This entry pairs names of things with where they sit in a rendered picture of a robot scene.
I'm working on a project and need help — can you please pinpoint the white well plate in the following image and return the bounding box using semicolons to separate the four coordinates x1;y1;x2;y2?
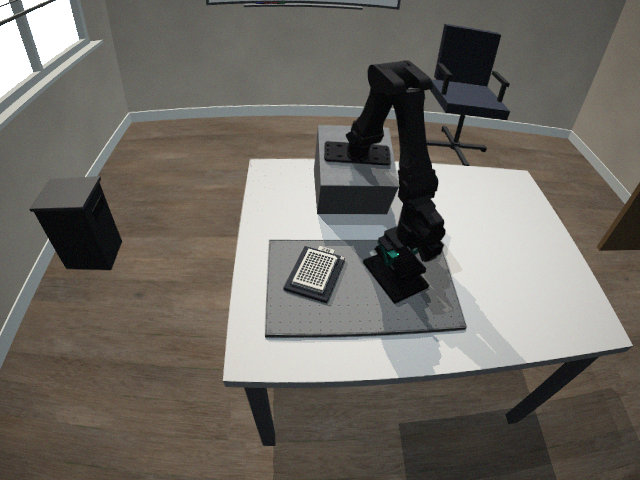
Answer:
292;249;337;294

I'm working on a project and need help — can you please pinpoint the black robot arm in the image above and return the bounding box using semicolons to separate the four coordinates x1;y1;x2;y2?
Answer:
324;60;446;262

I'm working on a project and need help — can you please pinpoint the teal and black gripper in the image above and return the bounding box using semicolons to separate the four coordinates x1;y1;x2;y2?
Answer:
378;216;418;267

